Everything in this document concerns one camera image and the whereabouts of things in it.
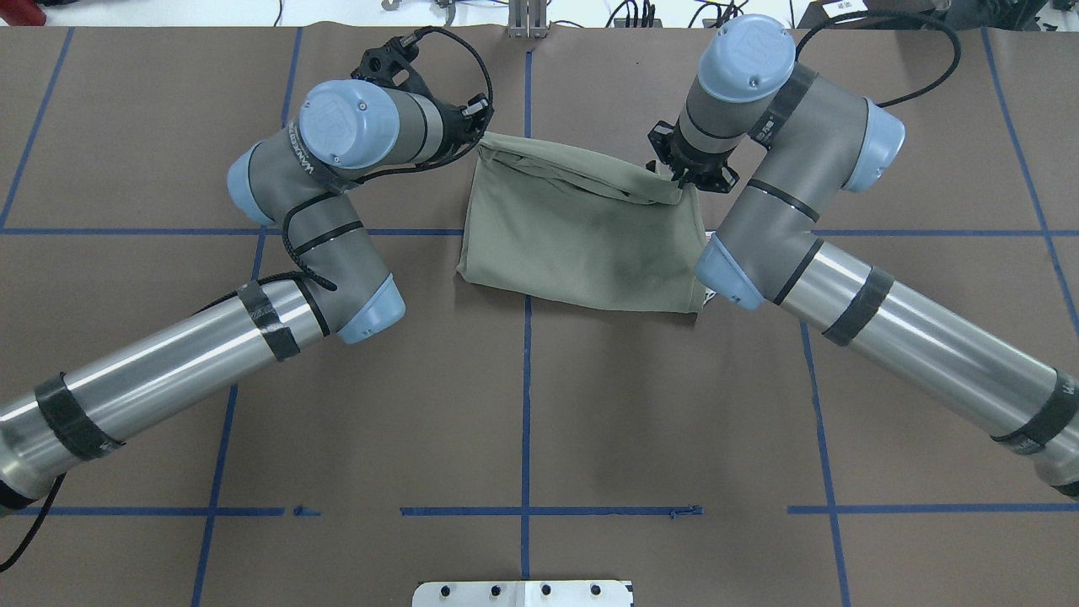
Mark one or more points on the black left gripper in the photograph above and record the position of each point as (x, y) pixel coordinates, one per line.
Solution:
(456, 132)

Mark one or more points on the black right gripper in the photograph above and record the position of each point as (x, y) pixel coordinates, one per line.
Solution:
(696, 160)

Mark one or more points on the olive green long-sleeve shirt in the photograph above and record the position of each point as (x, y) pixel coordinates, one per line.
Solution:
(569, 224)

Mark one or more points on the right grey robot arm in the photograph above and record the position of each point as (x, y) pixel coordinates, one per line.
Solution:
(821, 139)

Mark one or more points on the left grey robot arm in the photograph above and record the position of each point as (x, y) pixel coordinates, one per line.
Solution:
(382, 120)

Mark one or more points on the black cardboard box with label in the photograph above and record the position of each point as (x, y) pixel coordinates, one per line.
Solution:
(818, 11)

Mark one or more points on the red object at corner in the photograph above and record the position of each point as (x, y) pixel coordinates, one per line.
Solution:
(22, 13)

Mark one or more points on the metal clamp bracket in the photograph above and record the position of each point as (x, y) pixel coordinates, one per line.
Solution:
(448, 6)

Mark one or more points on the aluminium frame post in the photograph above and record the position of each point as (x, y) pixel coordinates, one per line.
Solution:
(527, 19)

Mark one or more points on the white metal robot base pedestal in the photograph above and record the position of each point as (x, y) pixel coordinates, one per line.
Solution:
(603, 592)

